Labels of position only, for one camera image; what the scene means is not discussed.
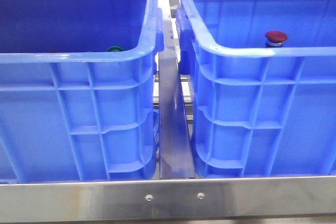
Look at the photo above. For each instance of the red mushroom push button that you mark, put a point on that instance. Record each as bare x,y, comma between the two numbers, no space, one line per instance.
275,38

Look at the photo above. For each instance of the green push button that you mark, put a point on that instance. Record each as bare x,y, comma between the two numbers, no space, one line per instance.
115,49

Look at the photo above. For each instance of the blue plastic crate left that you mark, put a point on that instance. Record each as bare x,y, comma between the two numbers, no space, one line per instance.
83,114

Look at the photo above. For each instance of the blue plastic crate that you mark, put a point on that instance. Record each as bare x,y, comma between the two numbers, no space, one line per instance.
261,111
83,114

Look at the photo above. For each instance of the blue plastic crate right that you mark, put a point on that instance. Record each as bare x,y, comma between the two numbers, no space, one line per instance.
261,111

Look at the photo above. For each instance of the metal divider rail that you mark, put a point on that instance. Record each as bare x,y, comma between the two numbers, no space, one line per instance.
176,159

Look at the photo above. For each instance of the left frame screw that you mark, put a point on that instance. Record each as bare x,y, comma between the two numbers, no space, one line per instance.
148,197

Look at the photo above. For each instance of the frame screw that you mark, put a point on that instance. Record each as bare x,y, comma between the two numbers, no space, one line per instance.
148,197
200,195

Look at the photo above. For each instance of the right frame screw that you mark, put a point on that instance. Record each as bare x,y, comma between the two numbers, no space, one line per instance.
200,195

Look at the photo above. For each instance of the metal rack frame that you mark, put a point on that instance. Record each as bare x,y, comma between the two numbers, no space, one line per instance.
172,199

